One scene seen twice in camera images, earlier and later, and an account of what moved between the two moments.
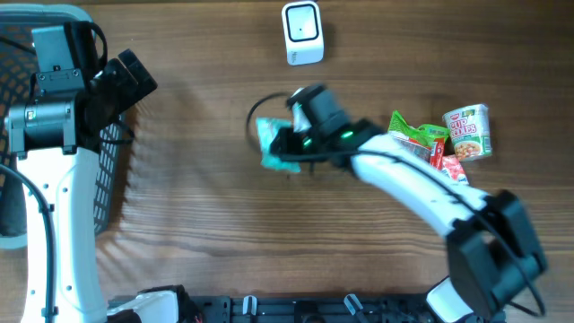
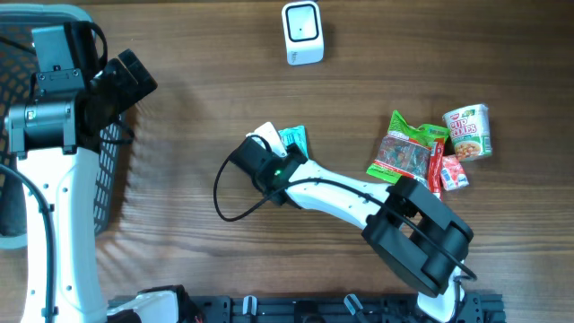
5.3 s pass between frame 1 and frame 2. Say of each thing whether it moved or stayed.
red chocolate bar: stayed
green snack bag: stayed
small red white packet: stayed
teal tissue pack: moved
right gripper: moved
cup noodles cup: stayed
